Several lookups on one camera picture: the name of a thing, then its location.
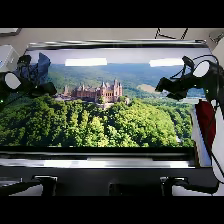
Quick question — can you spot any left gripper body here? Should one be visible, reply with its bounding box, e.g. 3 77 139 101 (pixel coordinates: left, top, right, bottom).
30 81 58 99

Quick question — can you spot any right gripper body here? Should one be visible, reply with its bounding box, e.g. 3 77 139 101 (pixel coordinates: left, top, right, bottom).
154 75 192 102

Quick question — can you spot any blue garment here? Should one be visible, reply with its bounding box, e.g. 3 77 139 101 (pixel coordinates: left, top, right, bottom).
14 52 52 86

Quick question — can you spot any red garment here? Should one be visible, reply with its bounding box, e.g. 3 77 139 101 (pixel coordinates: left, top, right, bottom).
195 98 217 150

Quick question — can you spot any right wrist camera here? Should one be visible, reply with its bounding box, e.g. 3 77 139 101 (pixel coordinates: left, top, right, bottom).
181 55 196 70

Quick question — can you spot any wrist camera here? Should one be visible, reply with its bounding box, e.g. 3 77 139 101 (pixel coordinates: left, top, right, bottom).
16 54 33 69
181 55 196 70

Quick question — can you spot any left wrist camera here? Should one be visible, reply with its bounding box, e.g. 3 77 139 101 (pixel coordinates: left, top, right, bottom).
16 54 33 69

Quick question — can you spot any silver frame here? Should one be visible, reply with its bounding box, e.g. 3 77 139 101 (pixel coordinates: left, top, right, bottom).
0 39 215 197

